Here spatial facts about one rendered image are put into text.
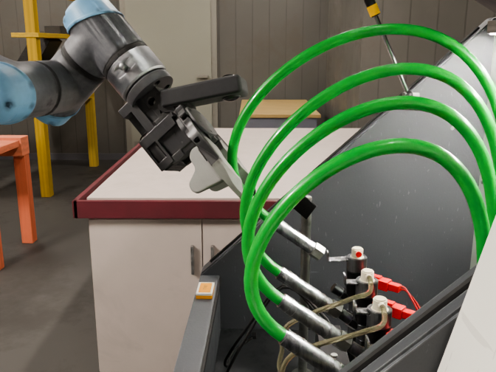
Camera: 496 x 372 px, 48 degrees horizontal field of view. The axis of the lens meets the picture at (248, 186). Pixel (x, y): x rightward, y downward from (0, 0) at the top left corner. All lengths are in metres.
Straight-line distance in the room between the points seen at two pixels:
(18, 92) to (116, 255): 1.56
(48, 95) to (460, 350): 0.58
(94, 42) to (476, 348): 0.61
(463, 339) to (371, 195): 0.69
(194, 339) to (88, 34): 0.48
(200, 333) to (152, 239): 1.28
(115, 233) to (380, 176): 1.33
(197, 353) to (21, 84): 0.46
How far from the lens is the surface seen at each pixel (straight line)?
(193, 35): 6.89
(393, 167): 1.10
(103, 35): 0.81
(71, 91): 0.83
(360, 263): 0.80
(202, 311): 1.00
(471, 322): 0.44
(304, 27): 6.93
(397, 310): 0.72
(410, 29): 0.76
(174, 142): 0.76
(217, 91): 0.75
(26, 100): 0.74
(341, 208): 1.11
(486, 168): 0.63
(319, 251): 0.79
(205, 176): 0.73
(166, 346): 2.37
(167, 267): 2.21
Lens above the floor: 1.40
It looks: 14 degrees down
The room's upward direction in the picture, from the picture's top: straight up
